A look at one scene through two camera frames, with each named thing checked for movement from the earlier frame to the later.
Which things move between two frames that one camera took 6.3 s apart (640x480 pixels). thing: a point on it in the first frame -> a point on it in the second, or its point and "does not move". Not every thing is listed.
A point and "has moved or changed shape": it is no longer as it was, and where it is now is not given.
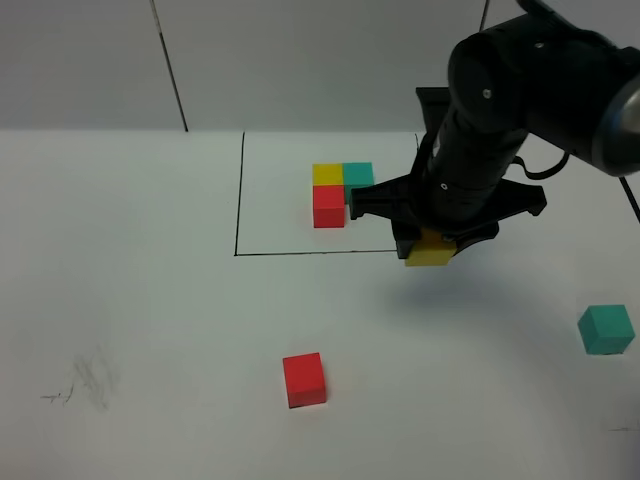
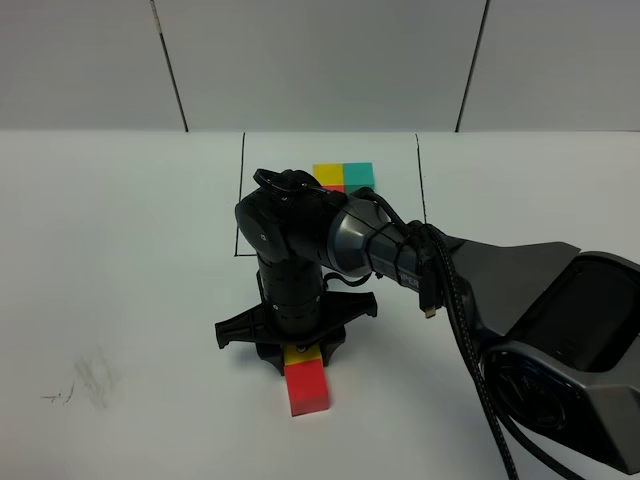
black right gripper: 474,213 -> 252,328
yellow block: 431,249 has moved or changed shape
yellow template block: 327,174 does not move
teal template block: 357,175 does not move
